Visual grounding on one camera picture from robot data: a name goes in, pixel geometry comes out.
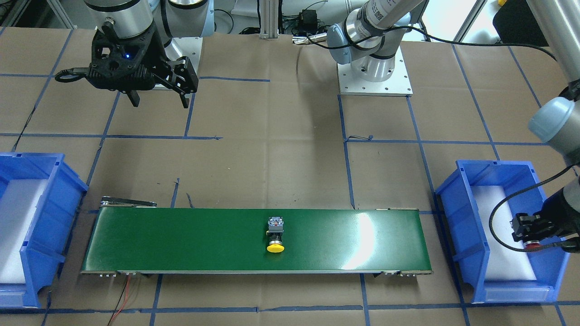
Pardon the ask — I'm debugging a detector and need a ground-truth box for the yellow mushroom push button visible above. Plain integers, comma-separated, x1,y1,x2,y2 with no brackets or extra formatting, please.
266,216,285,253

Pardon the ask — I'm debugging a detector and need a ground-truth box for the blue plastic bin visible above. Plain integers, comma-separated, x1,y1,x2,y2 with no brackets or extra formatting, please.
0,152,88,309
436,160,570,303

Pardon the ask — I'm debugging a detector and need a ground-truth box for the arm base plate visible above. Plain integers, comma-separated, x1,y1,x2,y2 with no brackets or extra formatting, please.
165,37,203,71
336,48,414,97

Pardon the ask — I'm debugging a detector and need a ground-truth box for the black braided cable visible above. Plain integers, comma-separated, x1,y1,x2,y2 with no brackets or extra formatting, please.
488,165,578,253

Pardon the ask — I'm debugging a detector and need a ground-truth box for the aluminium frame post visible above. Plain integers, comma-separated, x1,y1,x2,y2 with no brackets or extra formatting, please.
257,0,283,39

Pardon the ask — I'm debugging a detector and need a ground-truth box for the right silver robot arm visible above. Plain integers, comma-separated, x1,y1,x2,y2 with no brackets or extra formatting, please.
84,0,215,108

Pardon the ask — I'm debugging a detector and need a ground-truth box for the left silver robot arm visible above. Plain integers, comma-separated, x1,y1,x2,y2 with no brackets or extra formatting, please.
326,0,579,253

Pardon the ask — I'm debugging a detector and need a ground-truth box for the green conveyor belt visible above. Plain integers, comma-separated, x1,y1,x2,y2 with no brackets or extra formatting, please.
81,206,433,276

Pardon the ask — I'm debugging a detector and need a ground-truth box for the red mushroom push button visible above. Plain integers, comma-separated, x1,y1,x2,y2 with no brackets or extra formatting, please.
524,241,542,252

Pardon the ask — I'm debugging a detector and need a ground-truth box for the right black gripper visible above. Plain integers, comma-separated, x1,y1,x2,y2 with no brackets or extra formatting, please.
86,29,198,109

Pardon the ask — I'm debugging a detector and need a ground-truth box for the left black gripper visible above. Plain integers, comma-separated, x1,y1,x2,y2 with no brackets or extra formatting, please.
511,188,580,243

